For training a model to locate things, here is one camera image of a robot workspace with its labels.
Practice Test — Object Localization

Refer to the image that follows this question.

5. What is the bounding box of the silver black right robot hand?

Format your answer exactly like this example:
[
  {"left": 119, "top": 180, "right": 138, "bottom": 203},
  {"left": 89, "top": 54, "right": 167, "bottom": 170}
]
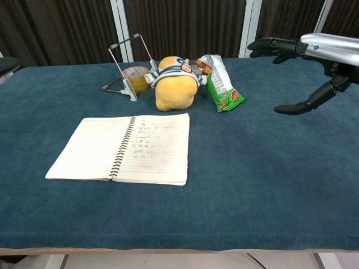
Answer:
[{"left": 246, "top": 33, "right": 359, "bottom": 115}]

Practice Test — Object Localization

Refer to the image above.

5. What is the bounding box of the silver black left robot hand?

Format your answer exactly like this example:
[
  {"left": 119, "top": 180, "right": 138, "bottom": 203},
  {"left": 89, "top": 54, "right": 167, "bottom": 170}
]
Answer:
[{"left": 0, "top": 57, "right": 22, "bottom": 76}]

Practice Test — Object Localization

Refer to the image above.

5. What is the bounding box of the spiral notebook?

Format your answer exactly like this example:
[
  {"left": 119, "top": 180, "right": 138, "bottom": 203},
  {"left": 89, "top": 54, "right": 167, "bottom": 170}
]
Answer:
[{"left": 44, "top": 113, "right": 191, "bottom": 187}]

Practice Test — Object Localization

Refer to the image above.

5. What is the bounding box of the green snack bag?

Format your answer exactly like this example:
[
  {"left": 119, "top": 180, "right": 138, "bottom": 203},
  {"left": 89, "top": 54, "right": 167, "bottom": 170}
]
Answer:
[{"left": 195, "top": 54, "right": 246, "bottom": 113}]

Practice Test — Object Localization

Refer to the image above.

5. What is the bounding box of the yellow tape roll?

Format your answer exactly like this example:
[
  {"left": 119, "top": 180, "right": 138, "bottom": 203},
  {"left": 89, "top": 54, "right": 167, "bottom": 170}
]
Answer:
[{"left": 122, "top": 66, "right": 151, "bottom": 93}]

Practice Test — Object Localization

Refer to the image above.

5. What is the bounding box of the blue table cloth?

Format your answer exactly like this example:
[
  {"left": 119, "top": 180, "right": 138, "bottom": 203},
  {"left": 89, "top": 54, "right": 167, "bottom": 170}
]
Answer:
[{"left": 0, "top": 53, "right": 359, "bottom": 252}]

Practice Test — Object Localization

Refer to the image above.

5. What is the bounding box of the dark brown curtain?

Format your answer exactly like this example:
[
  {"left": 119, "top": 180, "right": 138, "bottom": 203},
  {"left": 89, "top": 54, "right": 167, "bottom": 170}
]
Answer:
[{"left": 0, "top": 0, "right": 359, "bottom": 68}]

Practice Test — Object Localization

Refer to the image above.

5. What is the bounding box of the yellow plush toy striped shirt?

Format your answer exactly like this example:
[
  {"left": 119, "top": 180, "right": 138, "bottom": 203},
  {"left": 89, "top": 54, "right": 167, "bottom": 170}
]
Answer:
[{"left": 144, "top": 55, "right": 208, "bottom": 112}]

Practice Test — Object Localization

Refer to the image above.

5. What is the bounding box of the metal table leg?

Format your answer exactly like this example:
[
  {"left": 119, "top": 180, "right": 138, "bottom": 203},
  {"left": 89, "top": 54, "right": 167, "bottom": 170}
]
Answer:
[
  {"left": 44, "top": 253, "right": 70, "bottom": 269},
  {"left": 313, "top": 253, "right": 332, "bottom": 269}
]

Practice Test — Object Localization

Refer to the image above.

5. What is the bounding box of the white frame post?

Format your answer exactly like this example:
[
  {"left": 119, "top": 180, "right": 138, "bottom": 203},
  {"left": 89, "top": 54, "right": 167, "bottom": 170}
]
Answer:
[
  {"left": 313, "top": 0, "right": 335, "bottom": 35},
  {"left": 109, "top": 0, "right": 134, "bottom": 63},
  {"left": 238, "top": 0, "right": 263, "bottom": 58}
]

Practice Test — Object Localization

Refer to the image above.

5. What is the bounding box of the wire book stand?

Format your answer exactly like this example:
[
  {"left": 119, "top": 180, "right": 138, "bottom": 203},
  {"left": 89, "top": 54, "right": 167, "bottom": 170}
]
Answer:
[{"left": 102, "top": 33, "right": 159, "bottom": 101}]

